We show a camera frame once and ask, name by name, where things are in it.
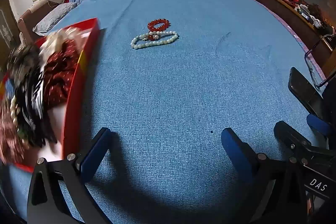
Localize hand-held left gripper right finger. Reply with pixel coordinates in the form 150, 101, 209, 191
221, 127, 307, 224

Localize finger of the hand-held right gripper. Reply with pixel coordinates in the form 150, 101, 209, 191
274, 121, 313, 155
307, 114, 332, 138

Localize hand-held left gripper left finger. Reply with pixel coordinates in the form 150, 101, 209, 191
28, 127, 112, 224

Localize red cardboard box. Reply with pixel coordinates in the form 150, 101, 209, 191
0, 17, 101, 173

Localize red dotted scrunchie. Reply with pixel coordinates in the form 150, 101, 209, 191
43, 40, 82, 109

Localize black smartphone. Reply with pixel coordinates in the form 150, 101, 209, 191
288, 67, 326, 119

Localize black white patterned scrunchie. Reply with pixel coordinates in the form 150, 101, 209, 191
13, 67, 57, 147

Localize blue bedspread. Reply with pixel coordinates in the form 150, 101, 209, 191
8, 0, 328, 224

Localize pink patterned scrunchie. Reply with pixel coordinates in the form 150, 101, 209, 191
0, 101, 30, 165

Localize wooden side cabinet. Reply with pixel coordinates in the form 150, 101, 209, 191
231, 0, 334, 56

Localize grey pillow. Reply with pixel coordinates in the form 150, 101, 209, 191
33, 2, 78, 34

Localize brown armchair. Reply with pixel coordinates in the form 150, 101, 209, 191
17, 0, 53, 42

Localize dark wooden door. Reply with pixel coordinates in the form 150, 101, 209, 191
0, 0, 19, 72

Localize purple frame eyeglasses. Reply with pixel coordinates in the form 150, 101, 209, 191
304, 48, 334, 89

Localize cream pearl bead string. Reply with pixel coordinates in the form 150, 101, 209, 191
9, 97, 30, 148

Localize white bead bracelet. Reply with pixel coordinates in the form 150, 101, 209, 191
131, 30, 179, 50

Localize red bead bracelet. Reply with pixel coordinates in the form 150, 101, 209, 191
147, 18, 171, 32

